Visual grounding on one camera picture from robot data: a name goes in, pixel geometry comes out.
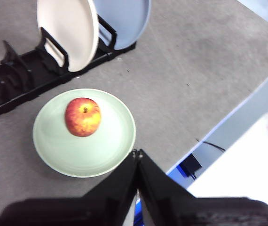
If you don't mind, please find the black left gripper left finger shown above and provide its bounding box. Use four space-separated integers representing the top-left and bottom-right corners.
0 150 140 226

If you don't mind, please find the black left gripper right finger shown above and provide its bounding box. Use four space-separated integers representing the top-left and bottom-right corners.
139 149 268 226

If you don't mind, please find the green plate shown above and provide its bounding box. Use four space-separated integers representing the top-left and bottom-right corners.
32 88 136 178

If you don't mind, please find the red yellow apple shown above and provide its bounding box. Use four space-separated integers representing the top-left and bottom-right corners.
64 97 102 137

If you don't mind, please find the black plate rack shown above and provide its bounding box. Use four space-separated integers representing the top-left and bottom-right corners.
0 15 137 121

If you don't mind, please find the white plate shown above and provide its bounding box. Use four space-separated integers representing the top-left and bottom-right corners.
36 0 100 73

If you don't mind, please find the blue plate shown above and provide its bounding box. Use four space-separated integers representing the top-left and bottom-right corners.
93 0 152 50

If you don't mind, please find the black power adapter box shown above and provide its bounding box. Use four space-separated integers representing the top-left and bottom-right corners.
180 153 203 180

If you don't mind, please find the black cable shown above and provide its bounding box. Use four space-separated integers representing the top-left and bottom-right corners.
196 138 226 153

